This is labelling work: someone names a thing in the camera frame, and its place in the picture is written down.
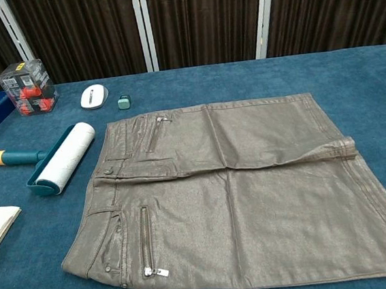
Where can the blue table cover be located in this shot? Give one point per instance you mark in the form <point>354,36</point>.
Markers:
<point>344,78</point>

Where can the shiny brown skirt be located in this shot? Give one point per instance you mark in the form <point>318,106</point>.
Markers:
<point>252,197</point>

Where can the white computer mouse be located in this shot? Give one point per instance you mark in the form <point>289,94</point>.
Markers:
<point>92,96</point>

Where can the white screen frame post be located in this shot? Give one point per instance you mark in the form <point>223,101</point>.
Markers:
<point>263,25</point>
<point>14,32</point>
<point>146,36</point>

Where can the teal lint roller yellow tip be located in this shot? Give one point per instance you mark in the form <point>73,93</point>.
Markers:
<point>64,157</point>

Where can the clear box with red items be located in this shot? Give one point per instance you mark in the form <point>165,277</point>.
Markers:
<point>27,88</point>

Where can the small green box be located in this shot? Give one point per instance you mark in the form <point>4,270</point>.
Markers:
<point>124,103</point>

